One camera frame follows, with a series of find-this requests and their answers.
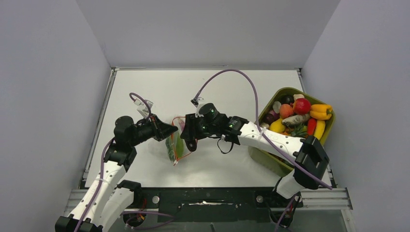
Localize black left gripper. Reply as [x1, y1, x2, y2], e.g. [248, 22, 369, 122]
[129, 113, 178, 147]

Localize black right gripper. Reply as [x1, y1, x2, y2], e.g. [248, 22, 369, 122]
[182, 113, 219, 141]

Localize green leaf vegetable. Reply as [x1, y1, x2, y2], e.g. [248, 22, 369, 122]
[165, 134, 185, 165]

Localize clear orange zip bag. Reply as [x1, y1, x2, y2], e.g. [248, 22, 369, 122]
[165, 116, 191, 166]

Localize purple eggplant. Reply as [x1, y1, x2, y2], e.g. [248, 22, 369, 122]
[177, 117, 185, 133]

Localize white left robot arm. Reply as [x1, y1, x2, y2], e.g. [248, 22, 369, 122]
[55, 114, 178, 232]

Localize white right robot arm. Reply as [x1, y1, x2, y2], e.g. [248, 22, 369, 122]
[180, 103, 332, 206]

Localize orange peach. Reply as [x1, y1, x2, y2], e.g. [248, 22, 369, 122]
[279, 104, 294, 119]

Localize olive green plastic bin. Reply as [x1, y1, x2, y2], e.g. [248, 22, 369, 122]
[249, 87, 336, 177]

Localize red apple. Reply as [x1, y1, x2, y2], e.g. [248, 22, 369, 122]
[293, 98, 311, 115]

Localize red chili pepper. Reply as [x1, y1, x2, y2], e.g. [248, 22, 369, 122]
[307, 118, 317, 135]

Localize orange yellow bell pepper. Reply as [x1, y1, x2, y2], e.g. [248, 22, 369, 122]
[309, 104, 333, 120]

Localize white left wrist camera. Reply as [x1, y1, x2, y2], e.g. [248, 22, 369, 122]
[134, 99, 153, 118]

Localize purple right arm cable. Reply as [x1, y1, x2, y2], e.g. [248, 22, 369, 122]
[191, 69, 333, 232]

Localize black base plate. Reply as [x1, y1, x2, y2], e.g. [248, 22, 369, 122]
[127, 187, 304, 223]

